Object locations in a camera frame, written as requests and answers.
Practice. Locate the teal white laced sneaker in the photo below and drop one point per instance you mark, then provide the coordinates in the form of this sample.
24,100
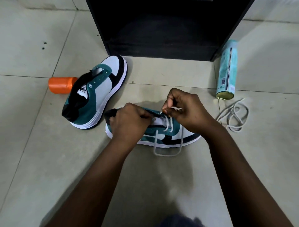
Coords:
172,134

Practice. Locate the person's left fingers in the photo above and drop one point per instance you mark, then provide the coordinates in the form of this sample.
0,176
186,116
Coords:
144,115

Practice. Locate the orange plastic bottle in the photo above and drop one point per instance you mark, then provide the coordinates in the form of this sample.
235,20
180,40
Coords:
60,85

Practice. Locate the teal white unlaced sneaker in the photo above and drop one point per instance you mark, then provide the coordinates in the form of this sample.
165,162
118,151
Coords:
100,93

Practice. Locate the person's right fingers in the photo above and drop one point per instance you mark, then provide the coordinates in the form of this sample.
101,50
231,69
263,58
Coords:
170,103

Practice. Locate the black cabinet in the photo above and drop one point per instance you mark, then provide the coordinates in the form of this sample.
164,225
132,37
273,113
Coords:
163,28

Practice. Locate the person's dark trousers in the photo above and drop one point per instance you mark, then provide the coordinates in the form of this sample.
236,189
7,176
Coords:
179,222

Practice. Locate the person's right forearm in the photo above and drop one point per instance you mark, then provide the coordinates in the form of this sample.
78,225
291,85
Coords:
243,177

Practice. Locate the person's left forearm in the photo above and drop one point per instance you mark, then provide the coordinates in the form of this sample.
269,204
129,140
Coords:
93,184

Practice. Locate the person's right hand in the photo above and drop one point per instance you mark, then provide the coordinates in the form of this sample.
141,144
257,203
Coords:
193,112

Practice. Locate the light teal spray can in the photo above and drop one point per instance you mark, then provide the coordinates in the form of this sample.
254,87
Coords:
227,70

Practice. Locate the loose white shoelace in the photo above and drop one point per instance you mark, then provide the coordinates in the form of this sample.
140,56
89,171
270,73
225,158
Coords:
233,114

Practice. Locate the white threaded shoelace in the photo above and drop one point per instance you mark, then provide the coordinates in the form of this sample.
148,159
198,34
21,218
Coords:
168,125

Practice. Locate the person's left hand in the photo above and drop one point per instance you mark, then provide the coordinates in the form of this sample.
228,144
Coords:
128,121

